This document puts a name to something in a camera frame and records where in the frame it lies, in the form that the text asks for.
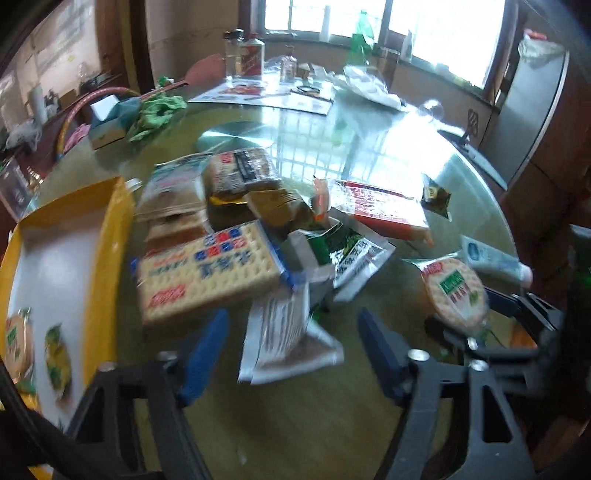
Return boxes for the window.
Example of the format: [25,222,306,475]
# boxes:
[263,0,509,88]

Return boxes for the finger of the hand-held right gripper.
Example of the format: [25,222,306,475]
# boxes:
[425,316,540,370]
[482,288,561,326]

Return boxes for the tissue box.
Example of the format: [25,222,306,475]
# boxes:
[88,95,139,151]

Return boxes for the white snack packet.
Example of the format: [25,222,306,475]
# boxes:
[237,284,345,385]

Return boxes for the round cracker packet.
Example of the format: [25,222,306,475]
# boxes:
[402,256,490,333]
[4,308,37,395]

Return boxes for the green cloth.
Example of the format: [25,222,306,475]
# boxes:
[126,92,188,143]

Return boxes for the white plastic bag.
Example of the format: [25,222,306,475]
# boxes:
[517,30,561,65]

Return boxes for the grey refrigerator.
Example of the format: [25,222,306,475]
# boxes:
[480,44,583,188]

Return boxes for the green plastic bottle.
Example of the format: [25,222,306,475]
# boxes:
[346,9,376,65]

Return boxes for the pink cloth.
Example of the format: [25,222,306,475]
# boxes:
[65,124,90,153]

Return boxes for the white red liquor bottle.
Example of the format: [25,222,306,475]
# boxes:
[238,32,265,79]

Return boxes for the black red table clamp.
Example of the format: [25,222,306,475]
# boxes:
[436,108,509,188]

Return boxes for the brown gold snack packet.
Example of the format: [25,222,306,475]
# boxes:
[208,187,319,232]

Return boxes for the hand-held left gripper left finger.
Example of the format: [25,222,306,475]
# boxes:
[69,308,230,480]

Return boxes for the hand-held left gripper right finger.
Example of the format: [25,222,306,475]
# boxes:
[356,308,536,480]

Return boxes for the small glass bottle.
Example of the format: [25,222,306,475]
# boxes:
[280,45,297,84]

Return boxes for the pink hand fan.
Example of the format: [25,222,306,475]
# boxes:
[139,53,225,100]

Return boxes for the wine glass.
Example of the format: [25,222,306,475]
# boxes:
[418,99,446,123]

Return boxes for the blue white cracker packet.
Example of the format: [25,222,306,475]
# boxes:
[133,220,296,326]

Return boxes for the dark wooden sideboard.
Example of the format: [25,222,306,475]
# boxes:
[0,69,125,199]

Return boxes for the printed paper placemat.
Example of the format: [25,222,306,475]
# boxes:
[188,78,335,116]

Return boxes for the clear sandwich biscuit packet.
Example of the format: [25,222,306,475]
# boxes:
[136,153,211,224]

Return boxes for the orange red snack packet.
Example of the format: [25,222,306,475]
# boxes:
[335,179,435,243]

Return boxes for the white plastic bags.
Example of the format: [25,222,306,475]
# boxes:
[330,65,407,112]

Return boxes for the green white seaweed packet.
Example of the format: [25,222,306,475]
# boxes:
[286,219,398,303]

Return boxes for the brown cake packet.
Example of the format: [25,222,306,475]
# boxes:
[205,148,282,199]

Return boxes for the pink hula hoop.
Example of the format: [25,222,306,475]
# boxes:
[54,85,144,162]

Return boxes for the crumpled clear plastic bag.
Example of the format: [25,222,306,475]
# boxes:
[7,117,44,148]

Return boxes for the clear bottle with black cap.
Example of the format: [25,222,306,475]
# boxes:
[223,28,245,79]

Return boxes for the white cream tube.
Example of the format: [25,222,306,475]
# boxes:
[462,235,534,284]

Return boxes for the yellow cardboard tray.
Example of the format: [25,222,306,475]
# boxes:
[0,176,137,480]

